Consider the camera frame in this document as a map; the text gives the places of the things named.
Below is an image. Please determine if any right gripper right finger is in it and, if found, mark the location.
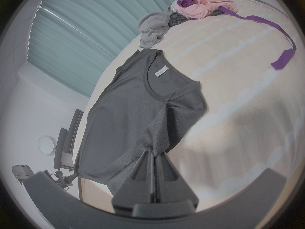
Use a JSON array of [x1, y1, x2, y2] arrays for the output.
[[154, 151, 200, 211]]

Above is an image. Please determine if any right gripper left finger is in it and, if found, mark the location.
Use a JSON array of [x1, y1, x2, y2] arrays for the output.
[[112, 150, 154, 211]]

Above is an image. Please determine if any black T-shirt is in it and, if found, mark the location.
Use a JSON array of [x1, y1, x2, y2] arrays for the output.
[[74, 49, 207, 196]]

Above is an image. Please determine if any bed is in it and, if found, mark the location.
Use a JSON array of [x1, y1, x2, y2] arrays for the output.
[[74, 0, 303, 212]]

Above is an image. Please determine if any blue-green curtain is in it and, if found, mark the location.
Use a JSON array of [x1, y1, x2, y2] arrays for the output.
[[42, 0, 189, 57], [27, 7, 115, 99]]

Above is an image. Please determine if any grey garment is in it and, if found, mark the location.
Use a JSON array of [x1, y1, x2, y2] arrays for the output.
[[138, 7, 173, 49]]

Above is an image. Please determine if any black shiny garment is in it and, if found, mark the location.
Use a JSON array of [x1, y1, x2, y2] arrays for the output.
[[168, 10, 191, 27]]

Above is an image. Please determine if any pink garment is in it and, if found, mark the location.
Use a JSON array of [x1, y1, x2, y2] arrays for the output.
[[177, 0, 239, 21]]

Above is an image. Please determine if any purple garment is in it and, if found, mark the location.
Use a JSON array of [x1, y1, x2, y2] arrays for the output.
[[177, 0, 297, 71]]

